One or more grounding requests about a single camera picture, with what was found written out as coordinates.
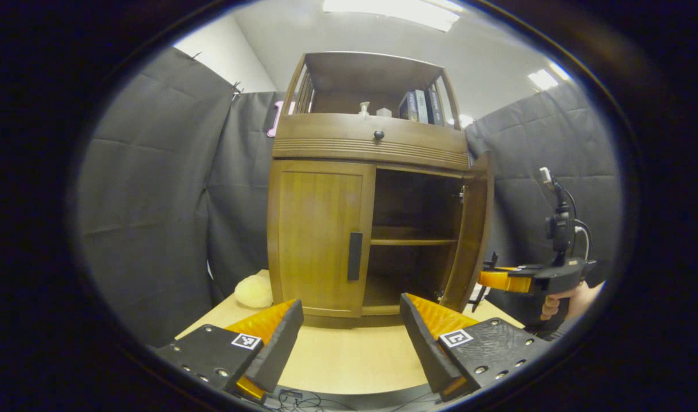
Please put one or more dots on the wooden double-door shoe cabinet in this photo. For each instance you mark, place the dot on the wooden double-door shoe cabinet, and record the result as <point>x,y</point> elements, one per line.
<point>372,74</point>

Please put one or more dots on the wooden shoe cabinet door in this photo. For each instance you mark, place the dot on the wooden shoe cabinet door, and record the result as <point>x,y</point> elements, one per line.
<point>317,240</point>
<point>472,240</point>

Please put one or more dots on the large ceiling light panel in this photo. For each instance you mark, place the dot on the large ceiling light panel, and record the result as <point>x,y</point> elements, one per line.
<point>389,10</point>

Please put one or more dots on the small ceiling light panel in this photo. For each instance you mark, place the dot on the small ceiling light panel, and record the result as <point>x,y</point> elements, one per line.
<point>543,78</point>

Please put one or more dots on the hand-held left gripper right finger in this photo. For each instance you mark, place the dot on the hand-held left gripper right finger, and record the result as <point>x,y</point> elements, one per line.
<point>426,349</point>

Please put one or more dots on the small white jar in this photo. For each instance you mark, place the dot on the small white jar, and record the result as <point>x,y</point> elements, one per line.
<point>384,113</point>

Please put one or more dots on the white pump bottle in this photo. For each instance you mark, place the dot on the white pump bottle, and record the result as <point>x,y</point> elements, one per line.
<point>364,111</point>

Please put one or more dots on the grey blue book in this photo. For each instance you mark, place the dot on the grey blue book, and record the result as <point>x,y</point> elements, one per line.
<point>421,106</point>

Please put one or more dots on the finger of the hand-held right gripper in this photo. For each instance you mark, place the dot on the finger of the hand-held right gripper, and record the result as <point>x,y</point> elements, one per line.
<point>506,280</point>

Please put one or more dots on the black backdrop cloth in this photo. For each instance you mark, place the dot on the black backdrop cloth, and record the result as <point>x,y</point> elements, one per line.
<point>154,200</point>

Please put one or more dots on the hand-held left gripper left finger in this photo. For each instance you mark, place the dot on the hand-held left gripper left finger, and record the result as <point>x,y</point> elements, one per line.
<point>280,349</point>

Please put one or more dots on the dark blue book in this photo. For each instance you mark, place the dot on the dark blue book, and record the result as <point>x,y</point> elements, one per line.
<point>407,107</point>
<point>435,107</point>

